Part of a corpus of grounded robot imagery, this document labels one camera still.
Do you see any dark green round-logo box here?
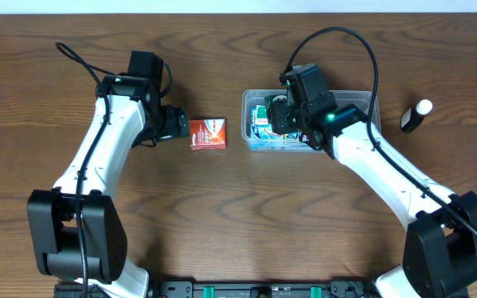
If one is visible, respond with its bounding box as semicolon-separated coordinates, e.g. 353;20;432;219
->
265;94;287;108

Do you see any clear plastic container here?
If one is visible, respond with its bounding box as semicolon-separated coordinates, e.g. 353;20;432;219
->
241;89;372;153

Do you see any red small box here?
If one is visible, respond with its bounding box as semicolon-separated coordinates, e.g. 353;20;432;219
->
190;118;227;150

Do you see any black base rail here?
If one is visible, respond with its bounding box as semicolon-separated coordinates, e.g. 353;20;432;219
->
54;280;376;298

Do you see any blue Cool Fever box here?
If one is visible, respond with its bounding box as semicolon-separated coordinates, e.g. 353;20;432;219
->
250;105;301;142

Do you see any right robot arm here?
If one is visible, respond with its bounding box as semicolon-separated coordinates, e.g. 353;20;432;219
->
266;64;477;297

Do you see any dark bottle white cap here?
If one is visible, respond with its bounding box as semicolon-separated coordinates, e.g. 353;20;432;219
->
400;99;433;133

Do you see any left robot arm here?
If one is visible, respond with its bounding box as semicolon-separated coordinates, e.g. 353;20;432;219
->
26;50;189;297

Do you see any white green Panadol box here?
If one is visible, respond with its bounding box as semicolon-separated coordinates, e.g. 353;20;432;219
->
253;105;270;127

